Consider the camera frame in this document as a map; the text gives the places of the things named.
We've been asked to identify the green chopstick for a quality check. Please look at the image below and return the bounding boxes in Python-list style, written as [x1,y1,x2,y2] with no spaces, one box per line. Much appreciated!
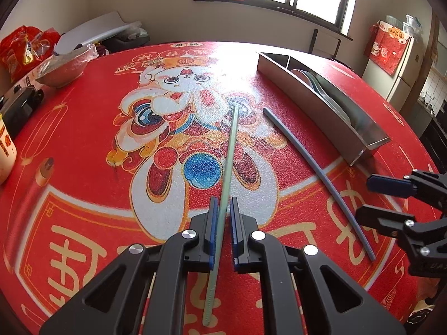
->
[202,106,239,327]

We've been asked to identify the blue plastic spoon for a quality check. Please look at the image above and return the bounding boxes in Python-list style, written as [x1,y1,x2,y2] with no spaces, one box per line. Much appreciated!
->
[292,69,351,125]

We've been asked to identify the right hand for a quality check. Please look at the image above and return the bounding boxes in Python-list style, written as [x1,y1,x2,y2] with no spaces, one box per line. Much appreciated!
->
[416,277,440,304]

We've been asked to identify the stainless steel cutlery tray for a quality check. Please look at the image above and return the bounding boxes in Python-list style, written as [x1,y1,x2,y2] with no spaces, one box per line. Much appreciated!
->
[258,52,391,166]

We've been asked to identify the white refrigerator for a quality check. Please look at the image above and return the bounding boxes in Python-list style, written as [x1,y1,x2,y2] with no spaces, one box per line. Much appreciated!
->
[362,35,424,111]

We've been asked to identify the red cloth on refrigerator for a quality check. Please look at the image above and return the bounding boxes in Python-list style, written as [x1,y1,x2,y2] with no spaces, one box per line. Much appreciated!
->
[364,20,411,76]

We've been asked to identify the red festive table mat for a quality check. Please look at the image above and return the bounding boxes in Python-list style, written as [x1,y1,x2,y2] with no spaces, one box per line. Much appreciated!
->
[1,42,439,334]

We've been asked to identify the clear containers on refrigerator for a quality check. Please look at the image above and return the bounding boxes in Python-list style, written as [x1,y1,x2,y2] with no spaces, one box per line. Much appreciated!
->
[386,15,423,36]

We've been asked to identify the black metal rack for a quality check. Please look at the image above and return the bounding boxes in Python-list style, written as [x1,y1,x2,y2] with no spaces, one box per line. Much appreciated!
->
[308,29,342,60]

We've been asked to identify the cream enamel mug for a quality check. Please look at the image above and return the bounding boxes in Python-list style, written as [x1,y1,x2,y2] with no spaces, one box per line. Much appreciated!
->
[0,117,17,185]

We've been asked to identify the black device on table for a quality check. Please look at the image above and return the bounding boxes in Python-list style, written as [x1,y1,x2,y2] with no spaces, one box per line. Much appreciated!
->
[2,85,45,138]

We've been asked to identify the foil covered metal bowl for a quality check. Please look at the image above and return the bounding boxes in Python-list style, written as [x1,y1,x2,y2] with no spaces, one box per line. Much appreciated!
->
[34,43,99,88]

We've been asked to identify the red snack bag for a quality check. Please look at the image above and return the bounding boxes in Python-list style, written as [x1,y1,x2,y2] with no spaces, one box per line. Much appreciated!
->
[1,26,61,83]

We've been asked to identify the grey rolled sheet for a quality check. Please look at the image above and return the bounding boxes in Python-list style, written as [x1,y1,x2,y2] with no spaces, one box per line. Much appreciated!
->
[54,11,149,55]

